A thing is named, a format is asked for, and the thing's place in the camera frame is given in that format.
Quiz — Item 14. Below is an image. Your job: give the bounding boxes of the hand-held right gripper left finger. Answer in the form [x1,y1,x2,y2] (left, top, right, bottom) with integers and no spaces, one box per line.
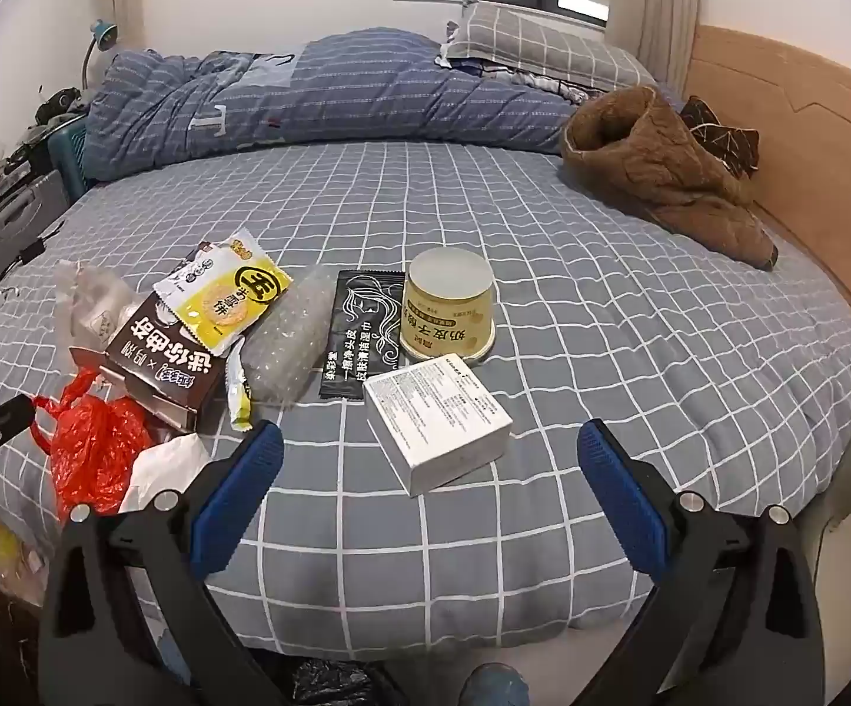
[37,421,287,706]

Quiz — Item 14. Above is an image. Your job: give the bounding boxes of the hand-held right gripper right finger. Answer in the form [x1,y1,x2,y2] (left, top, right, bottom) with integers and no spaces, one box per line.
[576,419,827,706]

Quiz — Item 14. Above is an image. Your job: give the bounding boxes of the white tissue paper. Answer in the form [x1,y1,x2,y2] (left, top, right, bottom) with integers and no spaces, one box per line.
[120,432,213,516]

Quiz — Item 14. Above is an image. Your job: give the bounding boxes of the yellow white wrapper strip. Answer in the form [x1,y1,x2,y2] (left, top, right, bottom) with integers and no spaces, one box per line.
[225,338,256,431]

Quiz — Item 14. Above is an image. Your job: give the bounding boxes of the red plastic bag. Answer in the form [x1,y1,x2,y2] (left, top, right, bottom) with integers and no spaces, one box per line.
[32,371,154,523]

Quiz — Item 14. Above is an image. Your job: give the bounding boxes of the brown cookie box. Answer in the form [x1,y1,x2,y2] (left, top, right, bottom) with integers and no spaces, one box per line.
[104,290,231,434]

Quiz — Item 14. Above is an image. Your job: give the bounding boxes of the clear plastic bag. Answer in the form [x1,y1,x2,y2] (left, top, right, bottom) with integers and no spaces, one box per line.
[54,259,147,369]

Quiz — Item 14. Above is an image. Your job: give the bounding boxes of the bubble wrap sheet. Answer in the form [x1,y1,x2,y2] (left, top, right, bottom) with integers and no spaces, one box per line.
[240,265,334,407]

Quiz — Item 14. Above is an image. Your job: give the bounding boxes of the black wipe sachet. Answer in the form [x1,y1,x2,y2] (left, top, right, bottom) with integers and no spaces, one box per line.
[318,268,406,399]

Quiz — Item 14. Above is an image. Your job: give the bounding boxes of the yellow snack packet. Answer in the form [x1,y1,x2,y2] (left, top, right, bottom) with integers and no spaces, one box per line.
[153,228,292,354]

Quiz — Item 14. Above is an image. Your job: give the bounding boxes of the white cardboard box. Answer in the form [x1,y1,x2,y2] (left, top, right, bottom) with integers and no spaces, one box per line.
[363,357,513,499]

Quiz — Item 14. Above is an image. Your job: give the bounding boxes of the trash bin with black bag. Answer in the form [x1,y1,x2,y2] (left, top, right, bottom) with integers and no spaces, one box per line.
[293,658,383,706]

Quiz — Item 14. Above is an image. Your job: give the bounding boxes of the yellow labelled packet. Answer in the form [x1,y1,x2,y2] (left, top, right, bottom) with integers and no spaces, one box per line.
[401,248,498,367]

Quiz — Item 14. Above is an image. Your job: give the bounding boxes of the grey checked bed sheet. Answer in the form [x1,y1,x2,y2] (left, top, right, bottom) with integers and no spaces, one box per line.
[0,139,851,670]

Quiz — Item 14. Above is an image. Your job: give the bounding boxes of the grey storage box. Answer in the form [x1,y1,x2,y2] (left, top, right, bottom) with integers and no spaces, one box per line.
[0,169,74,295]

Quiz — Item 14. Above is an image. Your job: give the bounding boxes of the blue slipper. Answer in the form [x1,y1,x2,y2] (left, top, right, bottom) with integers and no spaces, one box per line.
[462,662,533,706]

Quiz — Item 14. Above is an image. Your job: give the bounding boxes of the blue plastic stool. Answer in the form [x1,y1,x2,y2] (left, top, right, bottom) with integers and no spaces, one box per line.
[46,121,95,199]

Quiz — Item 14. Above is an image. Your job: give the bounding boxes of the brown padded coat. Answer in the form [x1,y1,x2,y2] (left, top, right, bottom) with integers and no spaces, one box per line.
[559,84,780,272]

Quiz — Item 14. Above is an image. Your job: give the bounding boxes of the dark patterned cushion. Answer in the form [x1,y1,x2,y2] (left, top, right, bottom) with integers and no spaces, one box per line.
[679,95,761,178]

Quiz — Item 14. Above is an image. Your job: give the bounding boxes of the wooden headboard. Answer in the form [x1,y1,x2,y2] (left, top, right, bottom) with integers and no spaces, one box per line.
[679,24,851,354]

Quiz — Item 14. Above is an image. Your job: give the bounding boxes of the teal desk lamp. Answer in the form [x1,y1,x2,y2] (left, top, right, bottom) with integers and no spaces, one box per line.
[81,18,121,89]

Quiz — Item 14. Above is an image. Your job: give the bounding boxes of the blue striped quilt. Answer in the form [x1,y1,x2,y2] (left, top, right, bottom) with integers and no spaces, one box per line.
[83,33,669,185]

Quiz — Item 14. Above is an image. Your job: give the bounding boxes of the grey checked pillow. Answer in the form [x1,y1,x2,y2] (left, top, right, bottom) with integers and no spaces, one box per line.
[444,0,658,89]

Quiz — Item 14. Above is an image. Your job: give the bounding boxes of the black cable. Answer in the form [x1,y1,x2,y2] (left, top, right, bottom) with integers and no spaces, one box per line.
[0,235,48,343]

